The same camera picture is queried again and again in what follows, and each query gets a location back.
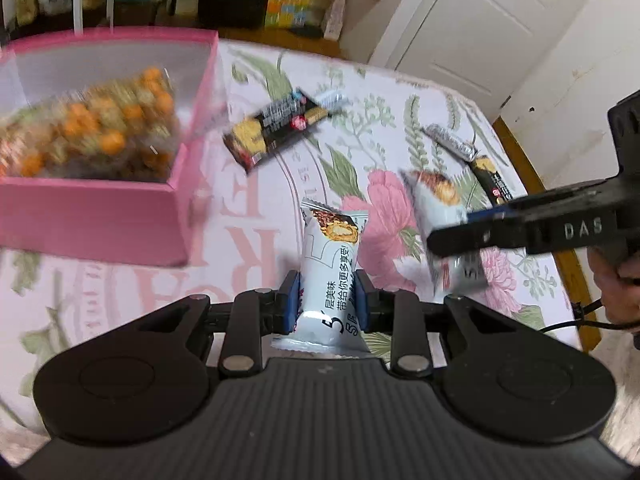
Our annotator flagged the black cable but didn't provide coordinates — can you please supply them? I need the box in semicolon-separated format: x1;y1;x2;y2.
537;296;640;336

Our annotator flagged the pink cardboard box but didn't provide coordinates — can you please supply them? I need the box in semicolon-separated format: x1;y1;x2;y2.
1;27;227;266

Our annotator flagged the white door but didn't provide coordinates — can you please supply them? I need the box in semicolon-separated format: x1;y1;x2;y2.
370;0;586;119

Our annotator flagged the clear bag of mixed nuts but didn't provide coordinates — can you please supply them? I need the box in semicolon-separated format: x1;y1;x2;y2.
1;66;180;182

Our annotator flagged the person's right hand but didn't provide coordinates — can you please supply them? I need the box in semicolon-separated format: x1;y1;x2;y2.
587;248;639;324

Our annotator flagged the white snack bar packet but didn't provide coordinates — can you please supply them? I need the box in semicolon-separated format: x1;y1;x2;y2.
272;198;369;356
399;169;492;294

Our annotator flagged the black snack bar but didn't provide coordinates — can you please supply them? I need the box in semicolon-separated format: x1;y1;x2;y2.
470;155;513;206

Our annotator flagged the black snack bar wrapper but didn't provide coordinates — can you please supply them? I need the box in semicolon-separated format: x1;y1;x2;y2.
222;89;344;174

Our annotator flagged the colourful gift bag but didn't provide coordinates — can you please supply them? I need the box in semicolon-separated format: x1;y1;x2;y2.
264;0;328;29

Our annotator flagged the floral bed sheet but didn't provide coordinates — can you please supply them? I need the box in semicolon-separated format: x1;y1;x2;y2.
0;39;584;461

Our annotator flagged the silver snack packet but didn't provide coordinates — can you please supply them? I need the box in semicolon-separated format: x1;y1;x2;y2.
422;124;477;164

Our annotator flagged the white plastic bag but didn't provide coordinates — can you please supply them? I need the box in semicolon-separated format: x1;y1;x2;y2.
321;0;346;41

